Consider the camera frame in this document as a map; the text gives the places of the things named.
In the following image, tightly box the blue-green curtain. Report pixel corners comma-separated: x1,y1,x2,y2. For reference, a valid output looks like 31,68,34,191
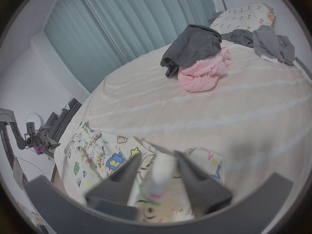
43,0,128,95
73,0,217,64

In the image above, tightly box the white printed pyjama top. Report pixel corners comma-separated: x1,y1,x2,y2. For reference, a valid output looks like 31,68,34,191
64,120,226,223

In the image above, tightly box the bed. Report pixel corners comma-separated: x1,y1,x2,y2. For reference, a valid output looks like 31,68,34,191
50,0,312,220

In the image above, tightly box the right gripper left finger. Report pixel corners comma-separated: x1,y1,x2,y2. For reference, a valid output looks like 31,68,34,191
85,153,143,219

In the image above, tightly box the white printed pillow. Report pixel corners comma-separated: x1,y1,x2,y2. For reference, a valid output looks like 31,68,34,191
210,4,277,32

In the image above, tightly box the pink garment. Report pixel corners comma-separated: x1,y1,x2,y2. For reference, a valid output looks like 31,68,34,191
177,46,233,93

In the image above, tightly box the black garment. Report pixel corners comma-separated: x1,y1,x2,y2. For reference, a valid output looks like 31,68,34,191
160,25,223,78

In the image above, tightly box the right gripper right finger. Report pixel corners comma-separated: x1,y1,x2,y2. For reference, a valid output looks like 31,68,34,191
174,150,233,215

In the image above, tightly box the dark grey garment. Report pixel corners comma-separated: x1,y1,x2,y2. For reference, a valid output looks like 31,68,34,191
221,29,255,48

